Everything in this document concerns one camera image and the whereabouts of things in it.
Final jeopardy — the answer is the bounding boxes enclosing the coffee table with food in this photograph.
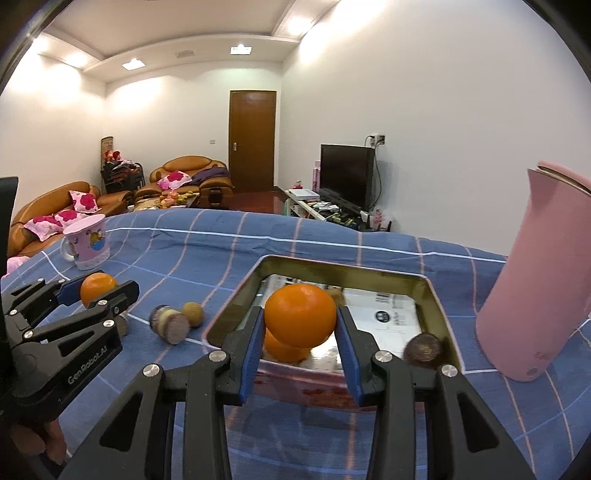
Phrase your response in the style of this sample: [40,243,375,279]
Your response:
[134,189,199,212]

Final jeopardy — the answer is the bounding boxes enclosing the white printed carton sheet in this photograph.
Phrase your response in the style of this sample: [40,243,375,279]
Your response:
[344,288,423,340]

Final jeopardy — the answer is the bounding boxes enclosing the person's left hand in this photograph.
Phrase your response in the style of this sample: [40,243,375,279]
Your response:
[9,418,68,464]

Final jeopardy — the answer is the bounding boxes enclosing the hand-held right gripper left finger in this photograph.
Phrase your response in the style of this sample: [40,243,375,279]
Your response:
[59,305,267,480]

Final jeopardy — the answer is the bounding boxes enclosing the orange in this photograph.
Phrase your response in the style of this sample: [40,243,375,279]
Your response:
[80,272,118,309]
[263,325,312,363]
[264,284,338,349]

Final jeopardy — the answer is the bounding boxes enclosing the white television stand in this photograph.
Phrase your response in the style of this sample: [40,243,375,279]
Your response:
[283,187,393,232]

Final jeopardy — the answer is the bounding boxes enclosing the pink tin box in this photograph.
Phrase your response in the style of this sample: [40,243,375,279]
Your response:
[202,254,462,407]

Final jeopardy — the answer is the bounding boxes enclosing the brown wooden door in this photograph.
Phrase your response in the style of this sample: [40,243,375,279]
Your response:
[229,90,278,192]

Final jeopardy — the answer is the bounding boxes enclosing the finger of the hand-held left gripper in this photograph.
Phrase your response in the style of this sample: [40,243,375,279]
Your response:
[28,280,140,344]
[0,275,95,330]

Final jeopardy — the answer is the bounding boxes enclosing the small yellow-brown fruit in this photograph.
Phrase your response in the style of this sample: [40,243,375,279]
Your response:
[181,302,205,328]

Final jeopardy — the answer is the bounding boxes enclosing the pink electric kettle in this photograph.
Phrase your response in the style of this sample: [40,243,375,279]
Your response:
[475,161,591,383]

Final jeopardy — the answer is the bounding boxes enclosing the purple cut taro piece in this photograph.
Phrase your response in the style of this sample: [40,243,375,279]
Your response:
[149,305,191,346]

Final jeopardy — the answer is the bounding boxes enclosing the purple throw blanket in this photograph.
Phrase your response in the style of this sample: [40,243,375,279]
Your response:
[191,167,229,185]

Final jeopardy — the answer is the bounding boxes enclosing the pink cartoon mug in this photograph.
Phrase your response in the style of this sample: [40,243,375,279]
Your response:
[60,213,112,271]

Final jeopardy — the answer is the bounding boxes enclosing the brown leather armchair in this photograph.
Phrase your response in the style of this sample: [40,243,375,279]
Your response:
[136,155,234,208]

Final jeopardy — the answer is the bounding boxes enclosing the brown leather sofa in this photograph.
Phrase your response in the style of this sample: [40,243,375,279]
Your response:
[8,182,134,259]

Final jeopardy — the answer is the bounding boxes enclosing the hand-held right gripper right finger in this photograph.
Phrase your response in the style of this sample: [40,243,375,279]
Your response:
[336,305,536,480]

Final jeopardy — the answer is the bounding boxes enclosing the black rack with clothes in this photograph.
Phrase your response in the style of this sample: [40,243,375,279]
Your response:
[100,136,147,195]

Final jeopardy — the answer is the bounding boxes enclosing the dark brown passion fruit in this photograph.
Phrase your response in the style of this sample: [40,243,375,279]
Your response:
[404,333,445,367]

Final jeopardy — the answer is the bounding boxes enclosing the black television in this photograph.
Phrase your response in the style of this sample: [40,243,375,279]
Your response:
[320,144,376,210]

